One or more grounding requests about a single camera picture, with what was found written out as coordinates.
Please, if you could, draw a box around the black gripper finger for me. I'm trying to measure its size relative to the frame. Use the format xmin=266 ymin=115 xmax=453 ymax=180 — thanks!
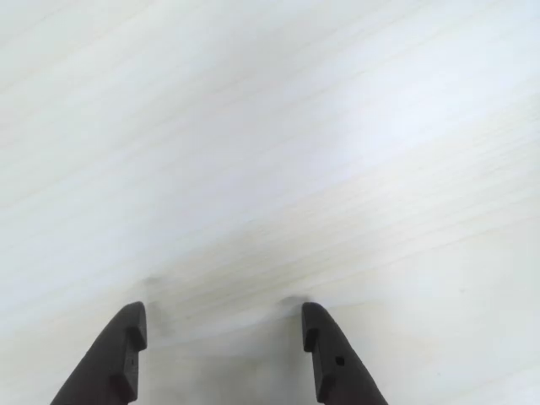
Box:
xmin=301 ymin=301 xmax=390 ymax=405
xmin=50 ymin=300 xmax=149 ymax=405

